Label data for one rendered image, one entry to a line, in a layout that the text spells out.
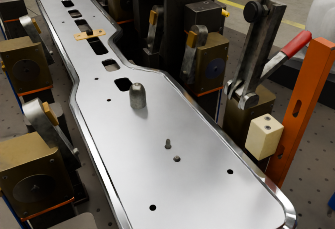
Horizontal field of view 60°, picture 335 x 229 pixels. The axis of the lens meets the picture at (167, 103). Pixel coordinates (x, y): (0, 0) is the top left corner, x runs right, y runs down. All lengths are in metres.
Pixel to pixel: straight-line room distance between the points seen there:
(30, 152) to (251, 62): 0.36
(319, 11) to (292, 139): 0.72
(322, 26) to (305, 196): 0.56
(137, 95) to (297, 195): 0.51
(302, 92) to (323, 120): 0.69
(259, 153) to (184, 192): 0.13
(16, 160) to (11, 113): 0.69
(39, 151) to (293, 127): 0.37
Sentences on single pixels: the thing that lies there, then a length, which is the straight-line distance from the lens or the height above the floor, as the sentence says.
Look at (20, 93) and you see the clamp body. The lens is 0.80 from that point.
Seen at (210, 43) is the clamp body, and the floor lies 1.07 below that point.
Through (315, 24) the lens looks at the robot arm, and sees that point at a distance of 1.14.
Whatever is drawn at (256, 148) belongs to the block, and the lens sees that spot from 0.47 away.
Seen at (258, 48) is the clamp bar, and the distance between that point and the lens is 0.45.
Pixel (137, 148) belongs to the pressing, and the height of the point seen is 1.00.
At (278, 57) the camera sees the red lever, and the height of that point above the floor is 1.11.
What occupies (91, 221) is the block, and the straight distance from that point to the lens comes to 0.44.
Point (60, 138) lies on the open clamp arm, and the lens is 0.44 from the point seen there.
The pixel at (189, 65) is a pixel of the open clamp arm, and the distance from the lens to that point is 0.64.
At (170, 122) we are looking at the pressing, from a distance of 0.53.
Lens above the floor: 1.36
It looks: 39 degrees down
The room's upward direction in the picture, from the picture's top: straight up
